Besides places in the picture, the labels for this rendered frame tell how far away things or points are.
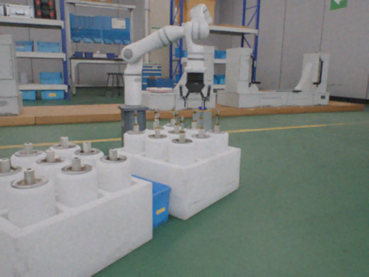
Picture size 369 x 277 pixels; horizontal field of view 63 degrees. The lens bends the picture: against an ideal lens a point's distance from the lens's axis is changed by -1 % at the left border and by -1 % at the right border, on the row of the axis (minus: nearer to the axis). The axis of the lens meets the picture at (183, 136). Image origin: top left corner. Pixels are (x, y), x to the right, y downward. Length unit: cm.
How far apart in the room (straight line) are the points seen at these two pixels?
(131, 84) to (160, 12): 617
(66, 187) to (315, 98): 411
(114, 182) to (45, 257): 25
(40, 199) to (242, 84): 337
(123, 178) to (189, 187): 28
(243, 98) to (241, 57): 49
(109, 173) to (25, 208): 23
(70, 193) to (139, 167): 43
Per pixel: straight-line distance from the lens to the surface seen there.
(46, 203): 73
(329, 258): 98
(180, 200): 106
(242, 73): 386
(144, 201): 89
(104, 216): 80
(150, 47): 166
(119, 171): 84
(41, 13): 589
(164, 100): 336
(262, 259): 91
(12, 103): 318
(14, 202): 73
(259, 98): 397
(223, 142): 125
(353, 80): 677
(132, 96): 171
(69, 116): 310
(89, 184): 78
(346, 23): 704
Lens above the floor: 49
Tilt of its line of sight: 12 degrees down
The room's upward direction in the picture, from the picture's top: 1 degrees clockwise
